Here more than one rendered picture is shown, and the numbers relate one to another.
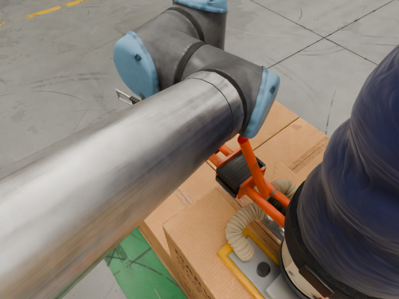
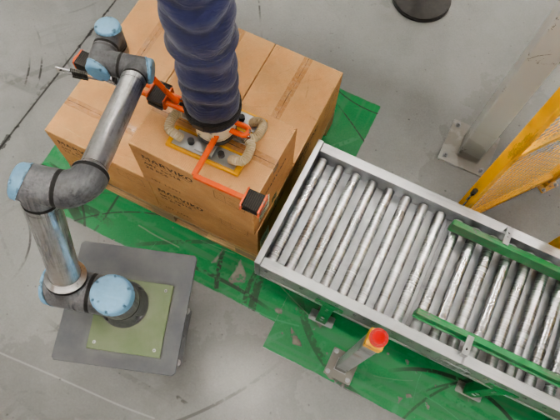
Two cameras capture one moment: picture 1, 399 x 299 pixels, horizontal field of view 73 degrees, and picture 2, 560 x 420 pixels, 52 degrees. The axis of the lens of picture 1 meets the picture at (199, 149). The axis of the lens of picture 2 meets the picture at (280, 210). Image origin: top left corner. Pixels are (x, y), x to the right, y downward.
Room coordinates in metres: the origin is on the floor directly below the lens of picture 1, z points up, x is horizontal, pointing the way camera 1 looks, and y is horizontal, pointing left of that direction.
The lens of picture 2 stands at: (-0.98, 0.04, 3.13)
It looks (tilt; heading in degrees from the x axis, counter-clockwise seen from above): 69 degrees down; 331
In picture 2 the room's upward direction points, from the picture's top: 5 degrees clockwise
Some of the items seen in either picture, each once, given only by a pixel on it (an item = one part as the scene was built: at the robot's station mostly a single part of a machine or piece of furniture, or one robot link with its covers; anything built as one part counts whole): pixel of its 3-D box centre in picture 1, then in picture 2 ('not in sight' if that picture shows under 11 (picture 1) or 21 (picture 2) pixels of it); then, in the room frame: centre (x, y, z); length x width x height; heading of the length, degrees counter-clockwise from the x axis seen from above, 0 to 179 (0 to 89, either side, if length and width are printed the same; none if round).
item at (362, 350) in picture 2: not in sight; (356, 354); (-0.88, -0.47, 0.50); 0.07 x 0.07 x 1.00; 39
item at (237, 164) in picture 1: (240, 172); (160, 95); (0.36, -0.10, 1.07); 0.10 x 0.08 x 0.06; 131
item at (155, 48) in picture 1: (162, 56); (104, 61); (0.36, 0.06, 1.39); 0.12 x 0.12 x 0.09; 56
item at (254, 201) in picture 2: not in sight; (253, 202); (-0.23, -0.26, 1.07); 0.09 x 0.08 x 0.05; 131
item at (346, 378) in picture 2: not in sight; (342, 365); (-0.88, -0.47, 0.01); 0.15 x 0.15 x 0.03; 39
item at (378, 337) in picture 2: not in sight; (377, 337); (-0.88, -0.47, 1.02); 0.07 x 0.07 x 0.04
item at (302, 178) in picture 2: not in sight; (290, 201); (-0.12, -0.49, 0.58); 0.70 x 0.03 x 0.06; 129
